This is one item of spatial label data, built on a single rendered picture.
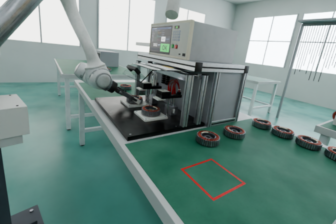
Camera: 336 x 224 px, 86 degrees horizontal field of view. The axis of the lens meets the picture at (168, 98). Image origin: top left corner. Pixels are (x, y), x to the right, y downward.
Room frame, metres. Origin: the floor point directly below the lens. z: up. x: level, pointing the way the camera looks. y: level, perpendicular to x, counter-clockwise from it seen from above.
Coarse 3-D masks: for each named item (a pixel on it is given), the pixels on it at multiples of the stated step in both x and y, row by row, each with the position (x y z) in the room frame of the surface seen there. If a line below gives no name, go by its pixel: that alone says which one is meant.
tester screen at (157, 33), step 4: (152, 28) 1.33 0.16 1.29; (156, 28) 1.29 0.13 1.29; (160, 28) 1.25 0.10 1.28; (164, 28) 1.21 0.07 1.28; (168, 28) 1.17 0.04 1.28; (152, 32) 1.33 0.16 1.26; (156, 32) 1.28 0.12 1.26; (160, 32) 1.24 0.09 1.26; (164, 32) 1.20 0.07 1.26; (168, 32) 1.16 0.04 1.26; (152, 36) 1.33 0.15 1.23; (156, 36) 1.28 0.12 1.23; (160, 36) 1.24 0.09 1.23; (152, 40) 1.32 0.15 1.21; (156, 40) 1.28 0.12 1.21; (160, 40) 1.23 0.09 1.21; (152, 44) 1.32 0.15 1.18; (164, 52) 1.18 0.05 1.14; (168, 52) 1.15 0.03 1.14
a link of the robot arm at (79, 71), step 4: (80, 64) 0.99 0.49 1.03; (84, 64) 1.00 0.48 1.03; (76, 68) 0.98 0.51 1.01; (80, 68) 0.98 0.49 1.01; (76, 72) 0.98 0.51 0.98; (80, 72) 0.98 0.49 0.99; (84, 72) 0.98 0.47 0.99; (80, 76) 0.98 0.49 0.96; (84, 76) 0.97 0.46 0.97; (84, 80) 0.98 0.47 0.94
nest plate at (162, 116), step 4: (136, 112) 1.01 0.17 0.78; (140, 112) 1.01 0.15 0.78; (160, 112) 1.05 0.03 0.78; (140, 116) 0.95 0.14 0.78; (144, 116) 0.96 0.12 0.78; (148, 116) 0.96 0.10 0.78; (152, 116) 0.97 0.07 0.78; (156, 116) 0.98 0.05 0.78; (160, 116) 0.98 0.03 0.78; (164, 116) 0.99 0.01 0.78; (144, 120) 0.91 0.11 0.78; (148, 120) 0.92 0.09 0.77; (152, 120) 0.94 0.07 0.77
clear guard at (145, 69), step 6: (138, 66) 0.94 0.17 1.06; (144, 66) 0.91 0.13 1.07; (150, 66) 0.94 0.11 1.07; (156, 66) 0.98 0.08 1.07; (162, 66) 1.01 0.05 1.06; (126, 72) 0.96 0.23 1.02; (132, 72) 0.92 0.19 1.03; (144, 72) 0.84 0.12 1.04; (150, 72) 0.82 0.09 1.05; (138, 78) 0.83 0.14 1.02; (144, 78) 0.80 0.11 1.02
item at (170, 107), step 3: (165, 105) 1.11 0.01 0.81; (168, 105) 1.08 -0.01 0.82; (171, 105) 1.09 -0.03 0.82; (174, 105) 1.09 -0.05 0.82; (165, 108) 1.10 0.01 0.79; (168, 108) 1.08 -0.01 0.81; (171, 108) 1.05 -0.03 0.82; (174, 108) 1.07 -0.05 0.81; (177, 108) 1.08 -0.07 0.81; (165, 111) 1.10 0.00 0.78; (168, 111) 1.07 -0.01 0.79; (171, 111) 1.05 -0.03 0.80; (174, 111) 1.07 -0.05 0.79; (171, 114) 1.06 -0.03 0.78; (174, 114) 1.07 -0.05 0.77
